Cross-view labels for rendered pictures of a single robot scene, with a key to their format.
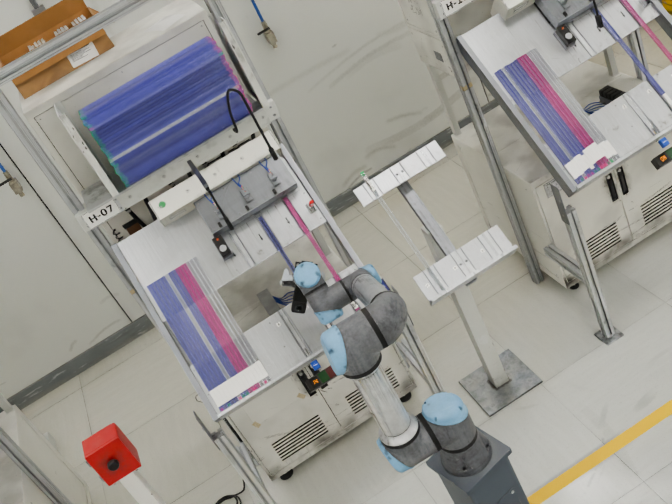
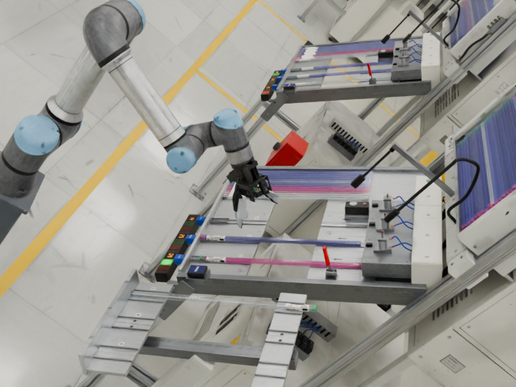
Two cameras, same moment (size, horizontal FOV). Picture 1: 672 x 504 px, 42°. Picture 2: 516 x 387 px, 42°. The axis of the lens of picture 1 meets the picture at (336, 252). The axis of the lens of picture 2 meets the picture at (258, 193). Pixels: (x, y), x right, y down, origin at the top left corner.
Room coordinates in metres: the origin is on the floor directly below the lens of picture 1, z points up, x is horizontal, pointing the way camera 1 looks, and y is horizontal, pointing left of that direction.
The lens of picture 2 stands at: (2.25, -1.58, 2.04)
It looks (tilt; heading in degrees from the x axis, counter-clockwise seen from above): 32 degrees down; 87
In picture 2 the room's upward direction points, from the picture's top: 44 degrees clockwise
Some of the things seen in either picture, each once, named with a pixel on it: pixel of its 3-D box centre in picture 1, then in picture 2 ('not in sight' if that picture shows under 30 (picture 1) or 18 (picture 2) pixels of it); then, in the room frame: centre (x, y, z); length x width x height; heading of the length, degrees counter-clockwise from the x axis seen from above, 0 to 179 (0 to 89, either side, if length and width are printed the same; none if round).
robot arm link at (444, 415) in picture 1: (446, 420); (33, 141); (1.76, -0.05, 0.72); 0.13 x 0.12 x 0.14; 95
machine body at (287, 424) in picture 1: (294, 351); (282, 379); (2.92, 0.35, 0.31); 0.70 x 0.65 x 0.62; 98
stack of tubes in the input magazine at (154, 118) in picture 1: (167, 111); (510, 166); (2.81, 0.28, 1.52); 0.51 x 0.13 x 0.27; 98
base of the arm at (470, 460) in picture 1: (461, 444); (15, 167); (1.76, -0.06, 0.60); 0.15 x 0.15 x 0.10
